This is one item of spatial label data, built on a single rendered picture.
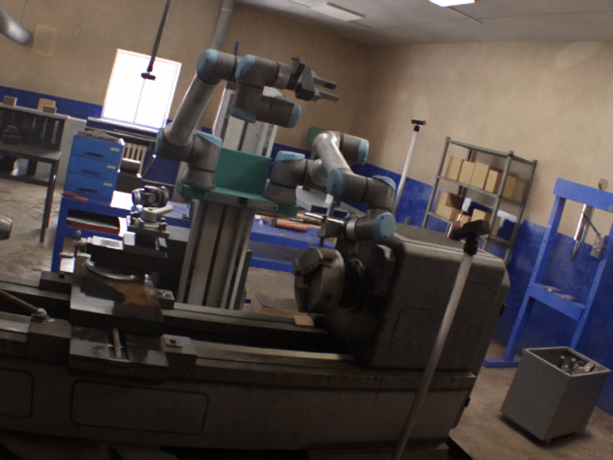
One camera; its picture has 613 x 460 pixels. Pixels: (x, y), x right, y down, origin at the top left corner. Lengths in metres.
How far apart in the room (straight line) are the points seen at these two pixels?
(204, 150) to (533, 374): 2.65
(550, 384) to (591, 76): 3.31
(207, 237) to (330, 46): 6.93
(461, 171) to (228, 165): 3.94
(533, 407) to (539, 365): 0.30
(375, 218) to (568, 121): 4.31
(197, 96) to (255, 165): 0.74
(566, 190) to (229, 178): 3.14
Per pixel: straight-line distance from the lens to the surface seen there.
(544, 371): 3.95
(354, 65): 9.89
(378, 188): 1.91
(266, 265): 3.96
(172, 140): 2.71
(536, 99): 6.39
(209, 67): 2.32
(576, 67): 6.13
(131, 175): 7.41
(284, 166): 2.95
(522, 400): 4.07
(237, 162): 3.01
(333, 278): 2.02
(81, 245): 2.15
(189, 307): 2.23
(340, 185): 1.87
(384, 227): 1.87
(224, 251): 3.20
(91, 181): 3.81
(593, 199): 4.87
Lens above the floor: 1.63
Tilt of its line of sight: 9 degrees down
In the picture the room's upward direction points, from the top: 15 degrees clockwise
